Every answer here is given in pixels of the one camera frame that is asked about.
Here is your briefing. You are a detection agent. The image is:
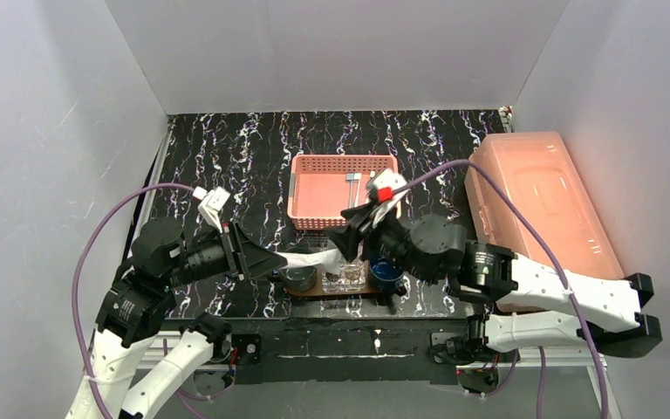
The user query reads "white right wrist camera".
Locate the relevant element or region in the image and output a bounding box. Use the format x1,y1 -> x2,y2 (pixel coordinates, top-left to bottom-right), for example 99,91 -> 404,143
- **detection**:
366,168 -> 407,228

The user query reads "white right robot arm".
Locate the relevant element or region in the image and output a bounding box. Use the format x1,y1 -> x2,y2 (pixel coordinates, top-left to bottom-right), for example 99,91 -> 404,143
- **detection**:
325,206 -> 663,362

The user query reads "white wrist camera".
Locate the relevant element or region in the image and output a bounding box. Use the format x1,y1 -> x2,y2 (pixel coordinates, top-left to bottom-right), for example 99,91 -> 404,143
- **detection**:
366,168 -> 407,228
193,187 -> 231,232

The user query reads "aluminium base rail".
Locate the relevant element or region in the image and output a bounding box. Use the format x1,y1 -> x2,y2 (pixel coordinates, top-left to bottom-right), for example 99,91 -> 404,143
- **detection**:
455,347 -> 620,418

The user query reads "pink perforated plastic basket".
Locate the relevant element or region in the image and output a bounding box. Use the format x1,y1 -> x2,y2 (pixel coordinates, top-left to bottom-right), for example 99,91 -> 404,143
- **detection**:
287,155 -> 398,230

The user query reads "oval wooden tray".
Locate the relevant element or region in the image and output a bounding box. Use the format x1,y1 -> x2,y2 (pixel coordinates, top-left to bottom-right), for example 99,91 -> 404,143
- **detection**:
284,278 -> 407,299

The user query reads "dark grey cup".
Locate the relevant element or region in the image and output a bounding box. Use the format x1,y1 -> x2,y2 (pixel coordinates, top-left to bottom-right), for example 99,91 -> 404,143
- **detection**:
268,266 -> 318,292

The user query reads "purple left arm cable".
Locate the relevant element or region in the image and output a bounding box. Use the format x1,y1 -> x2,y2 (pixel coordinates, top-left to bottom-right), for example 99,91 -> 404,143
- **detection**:
72,182 -> 221,419

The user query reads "clear plastic dimpled tray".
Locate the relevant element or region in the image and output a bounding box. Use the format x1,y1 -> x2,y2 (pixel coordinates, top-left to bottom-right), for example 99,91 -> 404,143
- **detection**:
321,258 -> 366,293

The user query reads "dark blue cup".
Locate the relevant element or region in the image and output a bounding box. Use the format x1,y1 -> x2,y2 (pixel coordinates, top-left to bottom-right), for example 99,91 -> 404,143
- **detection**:
367,256 -> 407,296

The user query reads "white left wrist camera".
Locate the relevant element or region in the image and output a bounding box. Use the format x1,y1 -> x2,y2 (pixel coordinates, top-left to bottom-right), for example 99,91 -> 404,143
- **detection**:
193,187 -> 231,232

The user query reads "large pink storage box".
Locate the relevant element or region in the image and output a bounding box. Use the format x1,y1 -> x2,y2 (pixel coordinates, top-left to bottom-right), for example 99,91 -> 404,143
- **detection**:
465,132 -> 624,305

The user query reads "clear handled toothbrush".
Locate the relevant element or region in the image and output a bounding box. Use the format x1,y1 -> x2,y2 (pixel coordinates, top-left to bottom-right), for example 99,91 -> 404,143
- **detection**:
346,173 -> 362,209

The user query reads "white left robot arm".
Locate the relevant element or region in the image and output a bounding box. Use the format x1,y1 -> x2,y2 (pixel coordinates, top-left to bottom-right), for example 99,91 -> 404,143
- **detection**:
67,217 -> 287,418

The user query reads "red capped toothpaste tube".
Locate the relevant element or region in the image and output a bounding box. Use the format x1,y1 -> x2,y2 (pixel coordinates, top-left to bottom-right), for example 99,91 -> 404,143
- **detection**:
277,249 -> 342,274

